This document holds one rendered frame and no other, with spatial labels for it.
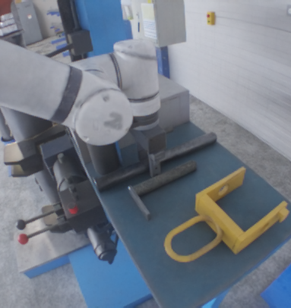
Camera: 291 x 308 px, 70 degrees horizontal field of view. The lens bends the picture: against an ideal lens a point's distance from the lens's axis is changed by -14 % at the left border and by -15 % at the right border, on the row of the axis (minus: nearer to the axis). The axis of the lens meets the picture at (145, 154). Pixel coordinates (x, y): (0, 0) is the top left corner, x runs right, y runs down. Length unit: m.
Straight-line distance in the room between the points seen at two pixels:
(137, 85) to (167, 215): 0.31
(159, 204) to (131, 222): 0.09
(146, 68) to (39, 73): 0.25
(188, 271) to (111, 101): 0.37
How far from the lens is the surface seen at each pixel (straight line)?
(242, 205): 0.62
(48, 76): 0.32
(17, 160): 1.05
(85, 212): 0.70
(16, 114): 1.11
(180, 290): 0.50
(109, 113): 0.32
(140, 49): 0.48
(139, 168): 0.65
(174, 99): 0.79
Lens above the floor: 1.54
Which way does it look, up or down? 40 degrees down
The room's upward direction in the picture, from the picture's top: 8 degrees counter-clockwise
